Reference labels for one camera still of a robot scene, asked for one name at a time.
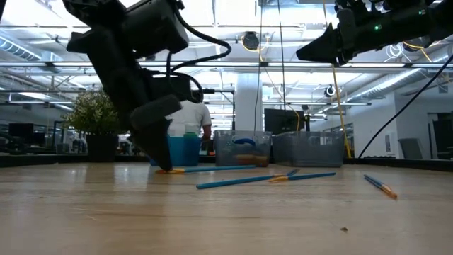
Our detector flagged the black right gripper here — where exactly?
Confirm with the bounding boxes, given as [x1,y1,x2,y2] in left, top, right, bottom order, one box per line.
[296,6,401,67]

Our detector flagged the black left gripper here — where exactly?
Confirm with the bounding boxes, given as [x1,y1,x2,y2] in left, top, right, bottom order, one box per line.
[67,26,183,172]

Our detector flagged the teal bottle holder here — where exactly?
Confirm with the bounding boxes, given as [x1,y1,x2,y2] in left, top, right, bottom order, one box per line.
[148,136,202,167]

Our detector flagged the person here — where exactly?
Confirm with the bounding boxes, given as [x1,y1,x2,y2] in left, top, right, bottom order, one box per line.
[166,100,212,141]

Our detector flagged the black plant pot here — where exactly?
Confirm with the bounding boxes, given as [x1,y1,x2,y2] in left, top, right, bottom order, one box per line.
[86,133,120,164]

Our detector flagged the artificial green plant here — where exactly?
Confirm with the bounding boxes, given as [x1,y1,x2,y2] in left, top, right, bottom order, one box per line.
[63,90,123,136]

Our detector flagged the grey plastic bin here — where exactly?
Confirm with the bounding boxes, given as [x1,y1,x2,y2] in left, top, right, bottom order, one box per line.
[213,130,273,168]
[271,131,345,168]

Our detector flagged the white building column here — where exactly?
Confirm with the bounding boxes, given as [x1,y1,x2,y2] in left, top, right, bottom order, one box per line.
[235,73,263,132]

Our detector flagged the black background monitor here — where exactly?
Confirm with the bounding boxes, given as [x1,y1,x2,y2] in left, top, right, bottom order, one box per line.
[7,123,35,147]

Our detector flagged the grey chair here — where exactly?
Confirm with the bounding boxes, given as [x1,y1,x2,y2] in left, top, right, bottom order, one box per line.
[398,137,425,159]

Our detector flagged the dark cabinet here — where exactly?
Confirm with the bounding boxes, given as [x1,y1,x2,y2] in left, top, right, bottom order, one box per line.
[427,112,453,160]

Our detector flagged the black hanging cable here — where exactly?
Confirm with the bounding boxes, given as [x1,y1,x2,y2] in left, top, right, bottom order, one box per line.
[277,0,287,111]

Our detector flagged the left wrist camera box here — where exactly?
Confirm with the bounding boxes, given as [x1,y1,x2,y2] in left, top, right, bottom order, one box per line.
[151,75,205,104]

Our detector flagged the yellow cable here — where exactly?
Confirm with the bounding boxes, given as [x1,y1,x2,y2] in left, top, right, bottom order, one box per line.
[321,0,352,159]

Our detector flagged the silver ventilation duct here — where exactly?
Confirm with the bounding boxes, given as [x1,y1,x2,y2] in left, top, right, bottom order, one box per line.
[353,67,453,102]

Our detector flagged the black gantry frame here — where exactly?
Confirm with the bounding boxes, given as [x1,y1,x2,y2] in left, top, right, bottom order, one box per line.
[203,89,236,132]

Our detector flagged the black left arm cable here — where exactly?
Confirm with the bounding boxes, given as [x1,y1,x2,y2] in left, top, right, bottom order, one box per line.
[168,6,234,72]

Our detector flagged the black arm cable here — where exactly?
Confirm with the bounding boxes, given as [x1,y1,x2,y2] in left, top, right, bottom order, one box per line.
[168,6,234,72]
[357,52,453,159]

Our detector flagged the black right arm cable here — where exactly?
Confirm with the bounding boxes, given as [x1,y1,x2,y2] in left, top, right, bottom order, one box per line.
[357,52,453,159]

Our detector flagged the black aluminium rig frame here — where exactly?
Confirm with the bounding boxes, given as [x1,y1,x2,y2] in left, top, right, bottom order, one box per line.
[0,154,453,173]

